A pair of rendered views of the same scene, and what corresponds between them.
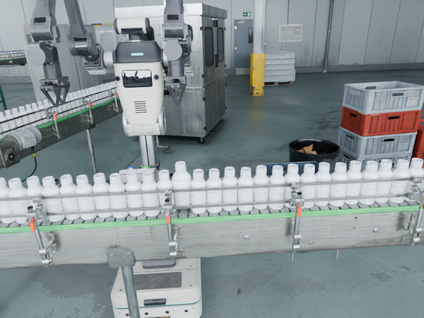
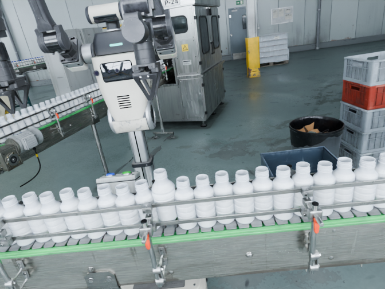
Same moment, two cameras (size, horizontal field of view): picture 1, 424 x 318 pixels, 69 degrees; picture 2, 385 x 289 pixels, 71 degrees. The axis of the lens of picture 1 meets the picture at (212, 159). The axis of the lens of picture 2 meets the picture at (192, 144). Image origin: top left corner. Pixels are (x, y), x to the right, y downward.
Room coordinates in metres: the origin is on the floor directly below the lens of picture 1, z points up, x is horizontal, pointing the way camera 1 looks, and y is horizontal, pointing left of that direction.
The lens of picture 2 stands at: (0.34, -0.06, 1.56)
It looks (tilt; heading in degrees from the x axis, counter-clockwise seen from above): 23 degrees down; 6
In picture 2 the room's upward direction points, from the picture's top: 8 degrees counter-clockwise
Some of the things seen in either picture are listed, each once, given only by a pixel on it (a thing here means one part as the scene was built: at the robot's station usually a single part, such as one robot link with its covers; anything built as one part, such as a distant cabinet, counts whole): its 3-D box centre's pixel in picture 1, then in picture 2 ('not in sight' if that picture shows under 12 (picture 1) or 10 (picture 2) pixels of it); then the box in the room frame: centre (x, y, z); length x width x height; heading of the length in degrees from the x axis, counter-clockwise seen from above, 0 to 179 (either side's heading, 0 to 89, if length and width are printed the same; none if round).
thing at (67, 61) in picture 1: (54, 72); (70, 73); (6.62, 3.19, 0.96); 0.82 x 0.50 x 1.91; 165
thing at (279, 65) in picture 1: (272, 67); (267, 49); (10.73, -2.12, 0.50); 1.24 x 1.03 x 1.00; 95
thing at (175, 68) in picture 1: (176, 70); (145, 57); (1.13, 0.12, 1.50); 0.10 x 0.07 x 0.07; 2
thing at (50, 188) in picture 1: (53, 199); (18, 220); (0.99, 0.58, 1.08); 0.06 x 0.06 x 0.17
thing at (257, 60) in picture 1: (257, 74); (252, 57); (8.69, -1.30, 0.55); 0.40 x 0.40 x 1.10; 3
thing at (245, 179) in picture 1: (245, 188); (243, 196); (1.03, -0.12, 1.08); 0.06 x 0.06 x 0.17
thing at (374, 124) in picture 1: (378, 118); (384, 89); (3.05, -1.71, 0.78); 0.61 x 0.41 x 0.22; 99
